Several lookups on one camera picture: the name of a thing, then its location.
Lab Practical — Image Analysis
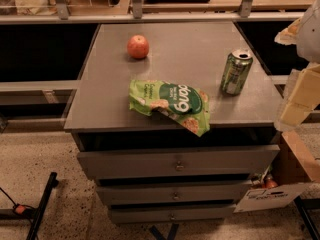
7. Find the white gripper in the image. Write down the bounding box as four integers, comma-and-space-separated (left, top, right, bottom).
274, 0, 320, 132

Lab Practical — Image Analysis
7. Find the green soda can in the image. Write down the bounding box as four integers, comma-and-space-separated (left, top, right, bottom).
221, 49, 253, 95

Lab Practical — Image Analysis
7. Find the top grey drawer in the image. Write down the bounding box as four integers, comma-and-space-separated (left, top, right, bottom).
77, 145, 280, 179

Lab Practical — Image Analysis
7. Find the grey drawer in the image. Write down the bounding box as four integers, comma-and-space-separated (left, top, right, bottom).
108, 204, 236, 224
77, 145, 280, 179
97, 180, 249, 206

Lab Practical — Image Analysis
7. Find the green chip bag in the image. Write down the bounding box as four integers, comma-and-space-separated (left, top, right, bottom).
129, 80, 210, 137

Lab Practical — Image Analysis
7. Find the orange bottle in box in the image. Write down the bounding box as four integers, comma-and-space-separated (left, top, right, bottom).
264, 174, 278, 189

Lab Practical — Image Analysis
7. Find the cardboard box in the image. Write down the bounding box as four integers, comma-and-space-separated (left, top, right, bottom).
235, 131, 320, 213

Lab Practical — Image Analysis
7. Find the grey drawer cabinet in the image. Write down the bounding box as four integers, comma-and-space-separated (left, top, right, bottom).
65, 22, 281, 224

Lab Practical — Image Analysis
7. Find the red apple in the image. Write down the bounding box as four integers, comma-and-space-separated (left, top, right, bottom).
127, 35, 149, 59

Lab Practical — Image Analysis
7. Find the bottom grey drawer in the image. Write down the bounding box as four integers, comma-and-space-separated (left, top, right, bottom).
108, 204, 236, 224

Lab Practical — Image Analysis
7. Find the middle grey drawer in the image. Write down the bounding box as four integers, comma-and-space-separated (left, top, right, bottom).
97, 180, 249, 206

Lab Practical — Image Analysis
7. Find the grey metal railing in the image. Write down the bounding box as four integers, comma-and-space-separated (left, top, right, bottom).
0, 0, 307, 25

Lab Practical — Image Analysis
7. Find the black metal stand leg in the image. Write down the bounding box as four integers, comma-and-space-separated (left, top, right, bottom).
26, 172, 59, 240

